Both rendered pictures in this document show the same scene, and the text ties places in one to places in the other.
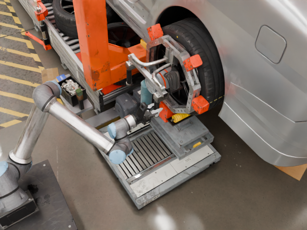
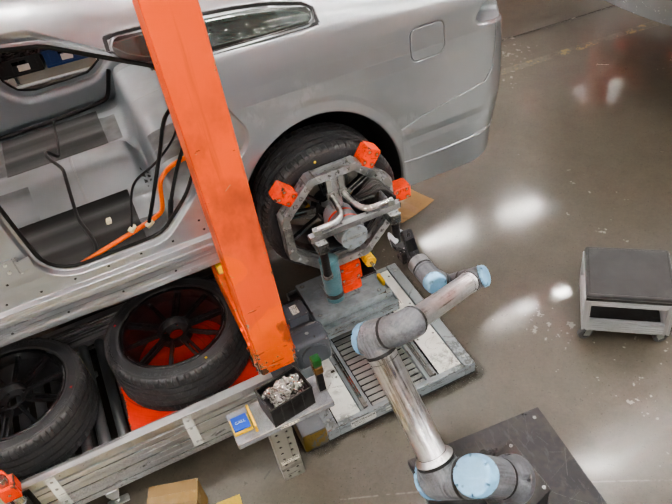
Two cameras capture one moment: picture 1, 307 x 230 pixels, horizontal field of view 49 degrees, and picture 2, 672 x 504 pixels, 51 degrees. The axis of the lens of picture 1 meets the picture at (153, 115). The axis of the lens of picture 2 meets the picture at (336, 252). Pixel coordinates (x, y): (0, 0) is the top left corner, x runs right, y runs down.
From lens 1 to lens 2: 2.46 m
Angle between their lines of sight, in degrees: 47
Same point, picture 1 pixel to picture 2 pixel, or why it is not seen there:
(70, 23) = (65, 425)
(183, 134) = (365, 286)
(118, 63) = not seen: hidden behind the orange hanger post
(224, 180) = not seen: hidden behind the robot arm
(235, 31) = (382, 70)
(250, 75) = (421, 94)
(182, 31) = (314, 149)
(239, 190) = (445, 257)
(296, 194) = (452, 206)
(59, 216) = (518, 432)
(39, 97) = (412, 319)
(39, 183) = not seen: hidden behind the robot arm
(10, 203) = (524, 465)
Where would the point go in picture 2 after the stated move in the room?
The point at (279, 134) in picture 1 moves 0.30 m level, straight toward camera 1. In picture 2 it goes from (478, 111) to (533, 130)
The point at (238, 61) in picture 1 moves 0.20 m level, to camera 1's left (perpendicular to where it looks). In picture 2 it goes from (400, 97) to (393, 123)
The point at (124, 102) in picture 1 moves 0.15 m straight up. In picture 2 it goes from (311, 335) to (306, 313)
